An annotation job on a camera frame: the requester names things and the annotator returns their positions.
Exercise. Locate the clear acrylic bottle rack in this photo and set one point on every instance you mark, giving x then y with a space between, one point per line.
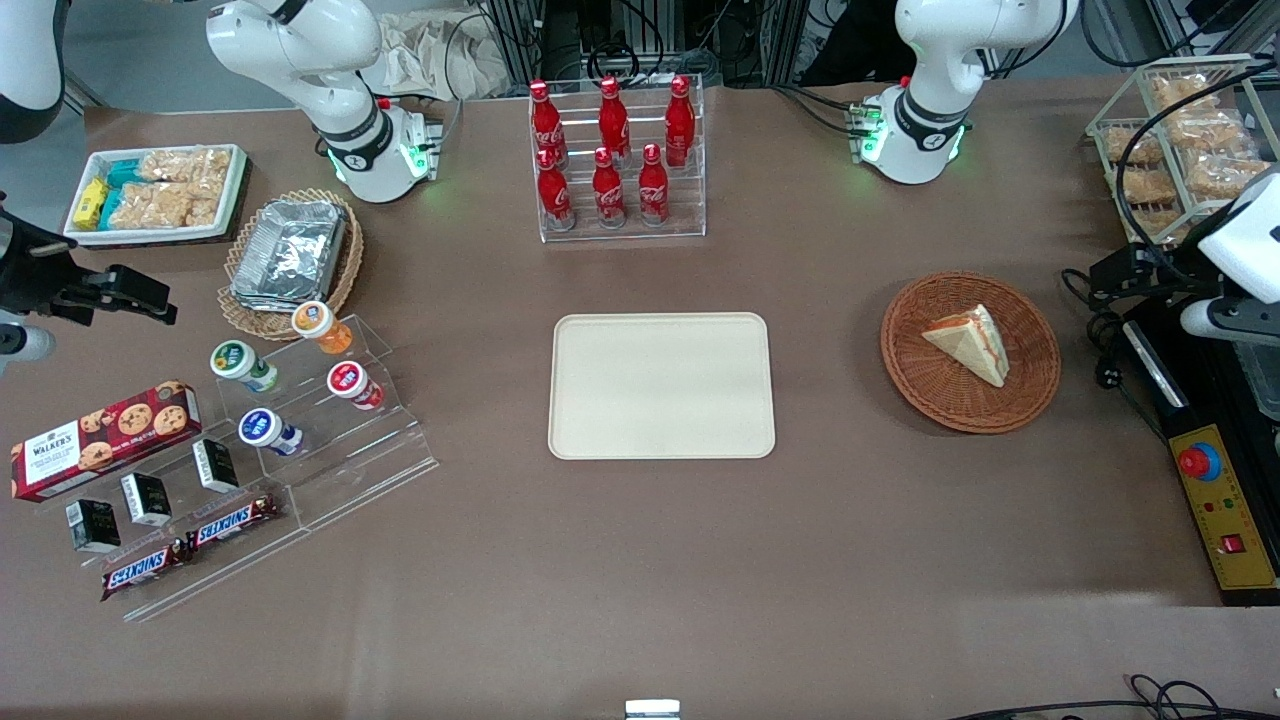
690 200

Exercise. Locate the beige plastic tray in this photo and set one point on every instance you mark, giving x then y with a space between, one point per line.
660 385

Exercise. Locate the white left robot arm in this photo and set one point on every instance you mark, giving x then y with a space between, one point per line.
940 60

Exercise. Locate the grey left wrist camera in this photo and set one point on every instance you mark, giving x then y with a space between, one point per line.
1225 318

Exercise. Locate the small black box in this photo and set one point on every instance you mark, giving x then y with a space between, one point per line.
216 465
95 525
147 498

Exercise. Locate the brown round wicker basket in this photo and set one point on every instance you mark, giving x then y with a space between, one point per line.
930 400

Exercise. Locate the stack of foil containers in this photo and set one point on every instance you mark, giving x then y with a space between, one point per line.
290 255

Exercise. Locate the red Walkers cookie box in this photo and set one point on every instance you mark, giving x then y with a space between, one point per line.
105 440

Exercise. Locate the rice cracker packet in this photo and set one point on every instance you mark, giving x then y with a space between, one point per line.
185 165
165 205

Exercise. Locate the bagged cracker packet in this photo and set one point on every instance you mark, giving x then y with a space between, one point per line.
1205 132
1225 178
1148 186

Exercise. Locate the Snickers chocolate bar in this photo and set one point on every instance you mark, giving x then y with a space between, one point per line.
140 570
232 522

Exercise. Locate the red lid yogurt cup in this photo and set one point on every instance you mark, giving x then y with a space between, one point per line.
352 383

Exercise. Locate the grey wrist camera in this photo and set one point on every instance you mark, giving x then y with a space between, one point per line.
1225 318
25 342

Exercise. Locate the clear acrylic stepped stand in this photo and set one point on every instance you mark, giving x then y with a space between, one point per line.
230 565
360 460

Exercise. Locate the yellow snack packet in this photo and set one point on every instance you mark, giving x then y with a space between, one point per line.
90 203

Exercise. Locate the red cola bottle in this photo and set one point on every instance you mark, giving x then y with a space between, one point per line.
553 192
613 118
543 120
607 190
653 188
680 118

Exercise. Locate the white rectangular snack tray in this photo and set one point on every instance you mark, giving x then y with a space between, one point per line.
235 190

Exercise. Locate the orange lid yogurt cup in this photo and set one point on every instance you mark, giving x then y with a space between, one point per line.
320 325

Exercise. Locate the beige cloth bag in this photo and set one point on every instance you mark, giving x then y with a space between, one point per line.
430 55

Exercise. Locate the aluminium frame rack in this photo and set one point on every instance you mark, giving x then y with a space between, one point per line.
515 30

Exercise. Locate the triangular sandwich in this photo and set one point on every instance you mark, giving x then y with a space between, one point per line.
968 342

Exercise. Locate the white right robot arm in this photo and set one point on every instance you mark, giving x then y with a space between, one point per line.
330 90

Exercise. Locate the light woven wicker basket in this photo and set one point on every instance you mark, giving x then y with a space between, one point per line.
345 270

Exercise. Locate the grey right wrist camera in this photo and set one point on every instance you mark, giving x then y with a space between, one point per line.
25 342

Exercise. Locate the blue lid yogurt cup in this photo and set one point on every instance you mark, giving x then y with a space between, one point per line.
265 430

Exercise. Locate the green lid yogurt cup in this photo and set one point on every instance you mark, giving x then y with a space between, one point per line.
240 363

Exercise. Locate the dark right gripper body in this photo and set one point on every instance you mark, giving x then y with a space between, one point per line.
28 283

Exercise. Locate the black countertop appliance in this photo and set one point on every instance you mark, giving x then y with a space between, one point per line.
1150 350

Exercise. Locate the teal snack packet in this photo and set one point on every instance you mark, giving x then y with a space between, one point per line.
110 208
123 173

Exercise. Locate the yellow emergency stop control box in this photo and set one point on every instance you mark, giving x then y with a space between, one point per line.
1225 510

